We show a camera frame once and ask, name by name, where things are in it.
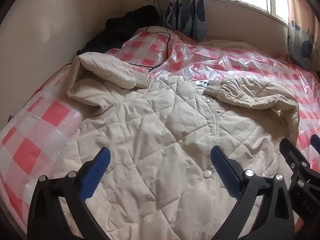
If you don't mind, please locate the red checkered plastic sheet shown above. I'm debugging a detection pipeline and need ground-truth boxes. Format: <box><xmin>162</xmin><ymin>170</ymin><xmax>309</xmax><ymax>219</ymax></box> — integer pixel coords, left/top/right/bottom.
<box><xmin>0</xmin><ymin>29</ymin><xmax>320</xmax><ymax>230</ymax></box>

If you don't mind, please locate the blue patterned curtain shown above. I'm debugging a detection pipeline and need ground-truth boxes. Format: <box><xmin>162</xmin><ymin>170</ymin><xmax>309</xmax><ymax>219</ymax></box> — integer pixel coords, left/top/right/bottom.
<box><xmin>286</xmin><ymin>0</ymin><xmax>320</xmax><ymax>69</ymax></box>
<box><xmin>164</xmin><ymin>0</ymin><xmax>208</xmax><ymax>42</ymax></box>

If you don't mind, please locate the black clothing pile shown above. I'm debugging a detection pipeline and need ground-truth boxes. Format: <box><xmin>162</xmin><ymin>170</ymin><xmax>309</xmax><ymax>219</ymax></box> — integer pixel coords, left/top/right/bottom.
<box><xmin>80</xmin><ymin>5</ymin><xmax>160</xmax><ymax>55</ymax></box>

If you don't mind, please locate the black cable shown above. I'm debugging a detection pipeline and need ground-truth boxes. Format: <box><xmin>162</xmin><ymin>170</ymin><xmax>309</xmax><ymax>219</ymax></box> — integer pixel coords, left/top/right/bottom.
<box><xmin>129</xmin><ymin>0</ymin><xmax>173</xmax><ymax>73</ymax></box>

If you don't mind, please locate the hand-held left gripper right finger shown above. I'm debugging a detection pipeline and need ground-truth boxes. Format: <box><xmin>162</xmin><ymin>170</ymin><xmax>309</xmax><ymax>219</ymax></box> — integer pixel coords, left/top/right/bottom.
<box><xmin>210</xmin><ymin>145</ymin><xmax>297</xmax><ymax>240</ymax></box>

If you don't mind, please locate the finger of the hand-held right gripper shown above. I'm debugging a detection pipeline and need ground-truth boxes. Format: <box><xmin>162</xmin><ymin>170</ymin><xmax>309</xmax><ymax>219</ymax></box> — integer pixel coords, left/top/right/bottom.
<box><xmin>311</xmin><ymin>134</ymin><xmax>320</xmax><ymax>154</ymax></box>
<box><xmin>279</xmin><ymin>137</ymin><xmax>320</xmax><ymax>179</ymax></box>

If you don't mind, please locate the beige quilted jacket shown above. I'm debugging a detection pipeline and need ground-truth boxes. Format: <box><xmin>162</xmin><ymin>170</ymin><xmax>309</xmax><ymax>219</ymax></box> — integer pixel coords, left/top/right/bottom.
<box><xmin>56</xmin><ymin>52</ymin><xmax>300</xmax><ymax>240</ymax></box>

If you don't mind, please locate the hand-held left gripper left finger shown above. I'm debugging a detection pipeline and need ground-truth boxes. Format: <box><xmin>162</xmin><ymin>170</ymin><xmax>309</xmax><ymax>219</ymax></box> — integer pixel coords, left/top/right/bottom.
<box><xmin>27</xmin><ymin>147</ymin><xmax>111</xmax><ymax>240</ymax></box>

